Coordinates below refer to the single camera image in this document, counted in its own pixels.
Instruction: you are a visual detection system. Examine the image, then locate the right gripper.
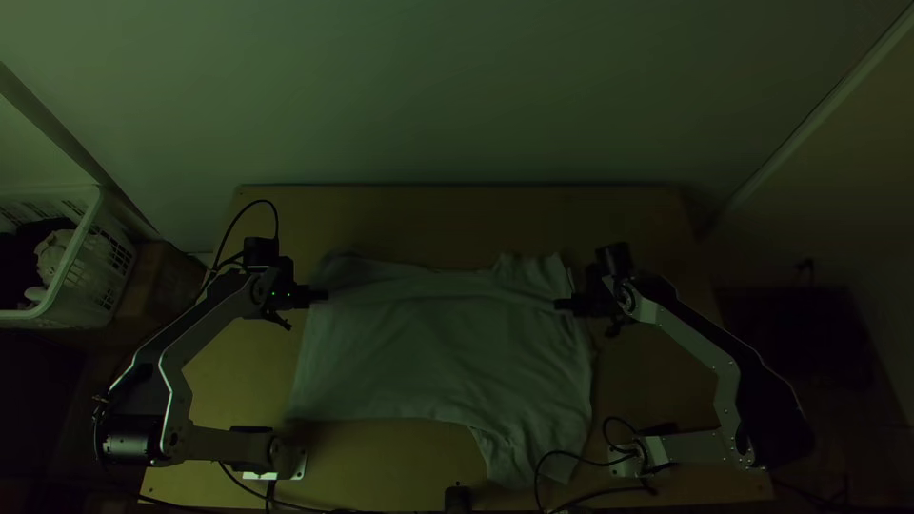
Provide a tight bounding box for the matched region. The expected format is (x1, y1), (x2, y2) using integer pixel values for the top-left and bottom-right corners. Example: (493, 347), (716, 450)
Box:
(553, 265), (621, 320)

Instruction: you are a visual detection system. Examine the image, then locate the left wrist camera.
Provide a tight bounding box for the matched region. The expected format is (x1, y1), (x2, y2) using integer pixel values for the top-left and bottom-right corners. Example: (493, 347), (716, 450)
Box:
(242, 236), (281, 269)

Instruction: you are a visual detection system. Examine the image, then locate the white laundry basket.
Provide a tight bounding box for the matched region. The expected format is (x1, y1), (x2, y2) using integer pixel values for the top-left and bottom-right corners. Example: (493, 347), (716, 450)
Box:
(0, 183), (141, 330)

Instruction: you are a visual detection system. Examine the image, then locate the black cable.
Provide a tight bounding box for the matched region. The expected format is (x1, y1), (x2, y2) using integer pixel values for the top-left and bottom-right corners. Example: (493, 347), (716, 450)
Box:
(216, 461), (358, 514)
(202, 199), (281, 294)
(532, 416), (661, 514)

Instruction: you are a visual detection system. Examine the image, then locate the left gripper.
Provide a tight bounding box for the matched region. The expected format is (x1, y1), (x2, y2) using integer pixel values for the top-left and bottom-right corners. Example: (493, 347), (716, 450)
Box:
(276, 256), (331, 311)

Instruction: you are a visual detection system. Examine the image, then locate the heap of clothes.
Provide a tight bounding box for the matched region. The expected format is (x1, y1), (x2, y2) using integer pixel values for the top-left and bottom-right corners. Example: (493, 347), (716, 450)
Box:
(0, 217), (81, 309)

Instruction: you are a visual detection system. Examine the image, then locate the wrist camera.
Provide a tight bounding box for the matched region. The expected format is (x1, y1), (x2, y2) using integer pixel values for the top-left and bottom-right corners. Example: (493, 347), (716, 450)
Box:
(242, 236), (281, 269)
(595, 242), (636, 277)

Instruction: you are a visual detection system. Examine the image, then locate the white t-shirt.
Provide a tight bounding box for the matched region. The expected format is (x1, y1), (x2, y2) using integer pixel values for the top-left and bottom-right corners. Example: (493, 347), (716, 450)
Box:
(284, 249), (598, 491)

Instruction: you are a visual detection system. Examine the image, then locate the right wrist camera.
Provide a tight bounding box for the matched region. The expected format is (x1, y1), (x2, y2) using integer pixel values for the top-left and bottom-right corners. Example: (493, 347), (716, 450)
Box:
(595, 242), (636, 277)

